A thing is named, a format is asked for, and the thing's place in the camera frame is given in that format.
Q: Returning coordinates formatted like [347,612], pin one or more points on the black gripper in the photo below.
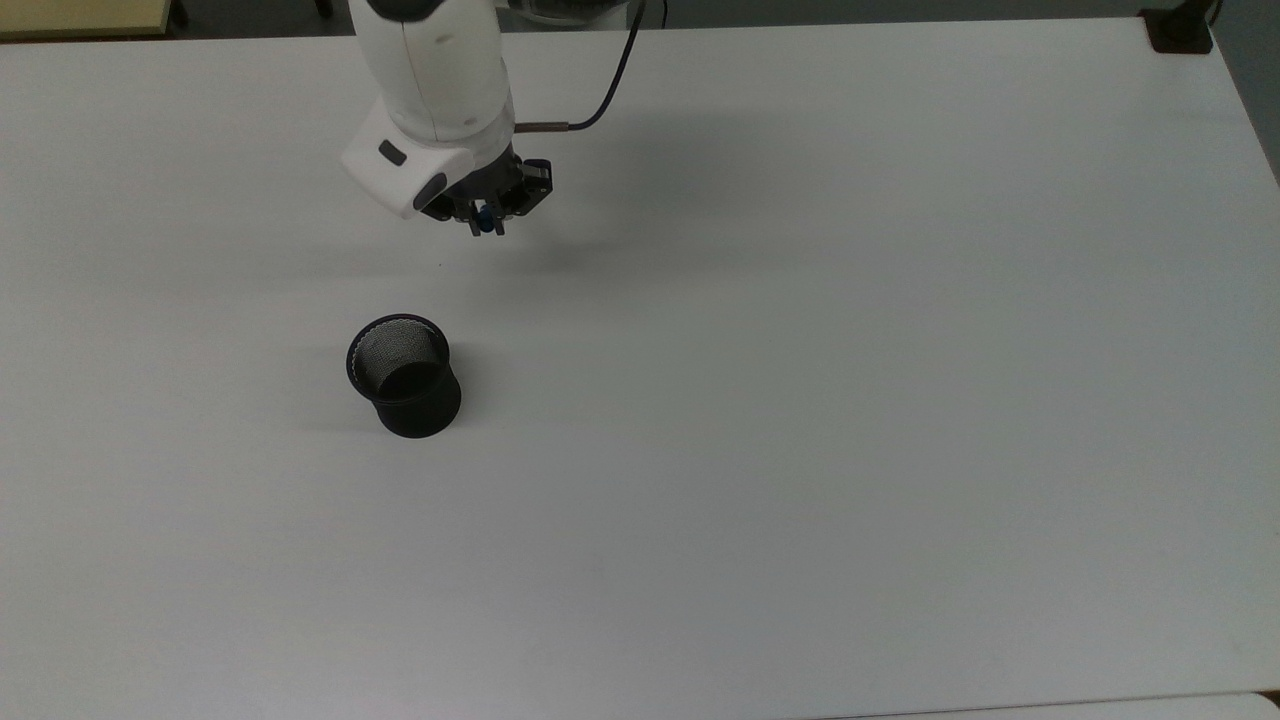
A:
[495,185]

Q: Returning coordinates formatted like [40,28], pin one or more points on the blue marker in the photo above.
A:
[486,216]

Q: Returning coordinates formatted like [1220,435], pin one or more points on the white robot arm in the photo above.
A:
[440,75]

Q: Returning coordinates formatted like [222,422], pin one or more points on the black mesh pen cup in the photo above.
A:
[405,378]

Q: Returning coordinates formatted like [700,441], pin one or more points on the yellowish wooden table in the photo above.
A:
[80,17]

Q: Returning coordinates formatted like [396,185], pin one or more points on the black corner table clamp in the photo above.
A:
[1178,28]

